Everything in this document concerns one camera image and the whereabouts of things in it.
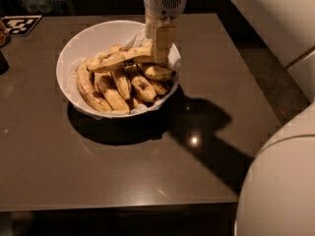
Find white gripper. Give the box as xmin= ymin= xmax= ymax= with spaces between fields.
xmin=143 ymin=0 xmax=187 ymax=63

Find long banana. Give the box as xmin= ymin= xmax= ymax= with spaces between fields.
xmin=87 ymin=46 xmax=164 ymax=73

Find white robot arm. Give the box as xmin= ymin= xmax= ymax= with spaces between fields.
xmin=229 ymin=0 xmax=315 ymax=236

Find right short banana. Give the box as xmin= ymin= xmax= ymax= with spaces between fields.
xmin=139 ymin=64 xmax=176 ymax=81

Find small lower right banana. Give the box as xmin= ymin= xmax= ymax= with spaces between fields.
xmin=150 ymin=80 xmax=170 ymax=95

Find spotted center banana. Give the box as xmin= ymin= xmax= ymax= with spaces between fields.
xmin=126 ymin=65 xmax=157 ymax=102

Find white bowl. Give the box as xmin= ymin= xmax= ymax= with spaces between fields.
xmin=56 ymin=21 xmax=181 ymax=119

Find middle banana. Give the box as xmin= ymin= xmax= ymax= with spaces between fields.
xmin=111 ymin=70 xmax=131 ymax=100

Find leftmost banana in bowl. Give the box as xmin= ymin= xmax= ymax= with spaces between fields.
xmin=76 ymin=58 xmax=112 ymax=112

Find black white marker tag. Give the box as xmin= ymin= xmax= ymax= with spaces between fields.
xmin=1 ymin=15 xmax=42 ymax=36

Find brown object at left edge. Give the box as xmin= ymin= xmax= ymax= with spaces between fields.
xmin=0 ymin=22 xmax=10 ymax=47

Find dark object at left edge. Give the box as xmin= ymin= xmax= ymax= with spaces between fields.
xmin=0 ymin=51 xmax=9 ymax=75

